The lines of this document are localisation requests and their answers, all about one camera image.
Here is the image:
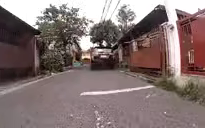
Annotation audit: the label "dark vehicle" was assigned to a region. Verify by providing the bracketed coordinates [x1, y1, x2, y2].
[90, 47, 116, 71]

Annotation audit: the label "dark green tree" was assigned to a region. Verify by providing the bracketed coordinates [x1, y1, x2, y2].
[89, 19, 121, 48]

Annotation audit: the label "brown fenced house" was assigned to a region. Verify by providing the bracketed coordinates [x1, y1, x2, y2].
[113, 4, 193, 77]

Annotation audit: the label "grey asphalt road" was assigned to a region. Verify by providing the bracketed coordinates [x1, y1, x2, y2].
[0, 64, 205, 128]

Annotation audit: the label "tall thin tree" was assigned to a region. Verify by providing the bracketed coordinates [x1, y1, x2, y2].
[115, 3, 137, 34]

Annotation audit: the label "large green tree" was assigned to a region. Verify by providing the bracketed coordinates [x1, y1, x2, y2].
[34, 3, 91, 74]

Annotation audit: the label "white concrete pole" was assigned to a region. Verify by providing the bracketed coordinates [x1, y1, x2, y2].
[163, 0, 183, 80]

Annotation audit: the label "pale concrete kerb strip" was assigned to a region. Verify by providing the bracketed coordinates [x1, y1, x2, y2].
[0, 69, 73, 100]

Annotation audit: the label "weedy grass verge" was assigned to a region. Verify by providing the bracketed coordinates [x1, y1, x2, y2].
[153, 75, 205, 108]

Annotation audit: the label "dark red fenced building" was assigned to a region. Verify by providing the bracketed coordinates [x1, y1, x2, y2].
[0, 0, 42, 86]

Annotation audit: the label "overhead wires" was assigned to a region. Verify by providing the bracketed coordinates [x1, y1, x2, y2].
[99, 0, 122, 24]

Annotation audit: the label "red gate wall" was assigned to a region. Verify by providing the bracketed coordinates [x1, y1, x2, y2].
[176, 4, 205, 78]

